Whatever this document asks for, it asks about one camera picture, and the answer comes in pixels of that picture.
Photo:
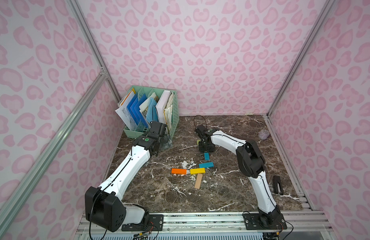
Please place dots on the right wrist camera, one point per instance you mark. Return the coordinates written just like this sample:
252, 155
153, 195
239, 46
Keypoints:
200, 131

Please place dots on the teal block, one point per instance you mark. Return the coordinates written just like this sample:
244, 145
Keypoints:
207, 156
206, 165

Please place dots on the aluminium front rail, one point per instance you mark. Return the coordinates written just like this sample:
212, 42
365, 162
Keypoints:
301, 225

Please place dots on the white paper sheets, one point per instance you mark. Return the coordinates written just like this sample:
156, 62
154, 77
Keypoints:
124, 112

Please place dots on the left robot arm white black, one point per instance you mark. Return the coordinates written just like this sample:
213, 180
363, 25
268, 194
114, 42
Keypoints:
103, 204

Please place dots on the clear plastic cup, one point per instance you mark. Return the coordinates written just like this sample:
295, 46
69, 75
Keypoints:
264, 134

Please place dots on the white booklets stack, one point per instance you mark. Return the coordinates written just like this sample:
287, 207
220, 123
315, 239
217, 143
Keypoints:
165, 108

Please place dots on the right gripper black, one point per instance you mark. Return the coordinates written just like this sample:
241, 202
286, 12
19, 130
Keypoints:
205, 144

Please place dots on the orange building block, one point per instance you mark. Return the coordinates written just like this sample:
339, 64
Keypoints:
178, 171

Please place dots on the green plastic file basket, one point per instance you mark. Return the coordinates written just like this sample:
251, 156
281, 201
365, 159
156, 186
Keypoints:
155, 93

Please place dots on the black small device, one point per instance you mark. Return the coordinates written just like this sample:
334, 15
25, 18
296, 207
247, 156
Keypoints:
277, 185

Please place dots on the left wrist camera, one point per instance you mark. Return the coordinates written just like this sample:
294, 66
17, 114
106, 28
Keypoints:
157, 129

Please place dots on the yellow building block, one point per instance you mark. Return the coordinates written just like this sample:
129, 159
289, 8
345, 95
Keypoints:
197, 171

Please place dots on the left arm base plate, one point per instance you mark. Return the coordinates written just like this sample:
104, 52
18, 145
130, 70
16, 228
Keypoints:
151, 222

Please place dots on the light blue folder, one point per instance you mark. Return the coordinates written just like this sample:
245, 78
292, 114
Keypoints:
152, 113

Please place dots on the blue folders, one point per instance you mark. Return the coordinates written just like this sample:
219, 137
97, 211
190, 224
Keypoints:
134, 109

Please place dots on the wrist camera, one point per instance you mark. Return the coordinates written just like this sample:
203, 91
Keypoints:
157, 129
200, 131

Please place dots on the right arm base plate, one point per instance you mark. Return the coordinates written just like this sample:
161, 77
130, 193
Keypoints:
261, 221

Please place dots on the natural wood building block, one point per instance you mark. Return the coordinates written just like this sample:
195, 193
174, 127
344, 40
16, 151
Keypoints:
198, 181

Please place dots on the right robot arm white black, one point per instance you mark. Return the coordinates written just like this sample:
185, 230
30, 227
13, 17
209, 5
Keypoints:
252, 164

